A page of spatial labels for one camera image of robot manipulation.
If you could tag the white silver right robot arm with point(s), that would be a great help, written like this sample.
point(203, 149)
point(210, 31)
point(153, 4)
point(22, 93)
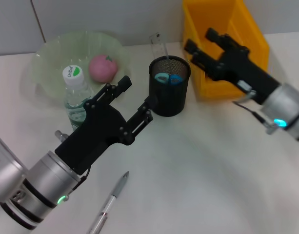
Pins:
point(285, 104)

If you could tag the clear water bottle green label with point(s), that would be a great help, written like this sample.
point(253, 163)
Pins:
point(74, 97)

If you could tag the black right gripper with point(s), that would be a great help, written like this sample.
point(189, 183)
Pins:
point(242, 68)

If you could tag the black mesh pen holder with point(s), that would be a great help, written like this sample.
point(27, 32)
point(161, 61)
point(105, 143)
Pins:
point(171, 100)

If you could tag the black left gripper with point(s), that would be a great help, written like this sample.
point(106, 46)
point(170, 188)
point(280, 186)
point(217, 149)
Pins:
point(95, 131)

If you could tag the translucent green fruit plate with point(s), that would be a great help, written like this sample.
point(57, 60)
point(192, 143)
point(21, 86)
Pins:
point(54, 51)

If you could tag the yellow plastic bin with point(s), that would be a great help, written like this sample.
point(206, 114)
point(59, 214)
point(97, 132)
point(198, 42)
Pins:
point(195, 19)

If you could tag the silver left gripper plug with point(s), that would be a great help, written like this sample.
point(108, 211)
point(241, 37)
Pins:
point(60, 135)

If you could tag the blue scissors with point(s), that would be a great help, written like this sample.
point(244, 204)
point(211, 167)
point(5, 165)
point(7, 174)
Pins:
point(173, 80)

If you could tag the silver white pen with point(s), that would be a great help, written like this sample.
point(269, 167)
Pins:
point(107, 207)

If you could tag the pink peach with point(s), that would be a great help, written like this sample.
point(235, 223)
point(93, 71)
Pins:
point(101, 69)

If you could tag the clear plastic ruler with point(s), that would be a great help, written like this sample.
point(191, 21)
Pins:
point(157, 46)

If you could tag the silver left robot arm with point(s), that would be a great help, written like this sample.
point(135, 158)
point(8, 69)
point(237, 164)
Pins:
point(46, 178)

